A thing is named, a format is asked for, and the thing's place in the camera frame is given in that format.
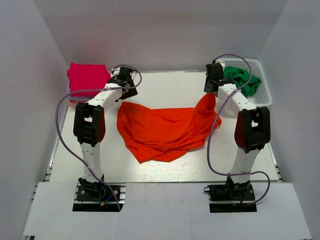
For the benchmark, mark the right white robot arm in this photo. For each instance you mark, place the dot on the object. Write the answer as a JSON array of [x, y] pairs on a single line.
[[252, 133]]

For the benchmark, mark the folded magenta t-shirt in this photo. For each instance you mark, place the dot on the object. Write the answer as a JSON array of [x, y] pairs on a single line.
[[87, 77]]

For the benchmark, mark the white plastic basket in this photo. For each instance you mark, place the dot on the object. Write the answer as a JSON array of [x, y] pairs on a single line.
[[262, 97]]

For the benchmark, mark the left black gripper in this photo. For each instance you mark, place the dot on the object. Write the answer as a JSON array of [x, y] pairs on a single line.
[[132, 91]]

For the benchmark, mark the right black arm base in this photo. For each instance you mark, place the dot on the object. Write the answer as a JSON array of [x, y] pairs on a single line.
[[223, 200]]

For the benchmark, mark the orange t-shirt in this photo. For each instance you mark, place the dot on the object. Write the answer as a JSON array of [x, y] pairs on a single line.
[[166, 134]]

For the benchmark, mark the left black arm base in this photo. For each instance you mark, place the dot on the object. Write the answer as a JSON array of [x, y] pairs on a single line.
[[96, 197]]

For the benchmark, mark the green t-shirt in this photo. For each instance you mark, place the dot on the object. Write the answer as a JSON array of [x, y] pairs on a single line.
[[240, 77]]

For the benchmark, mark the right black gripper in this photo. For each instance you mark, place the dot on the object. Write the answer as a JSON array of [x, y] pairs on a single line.
[[206, 87]]

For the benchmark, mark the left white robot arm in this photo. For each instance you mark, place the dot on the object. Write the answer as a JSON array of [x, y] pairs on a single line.
[[89, 129]]

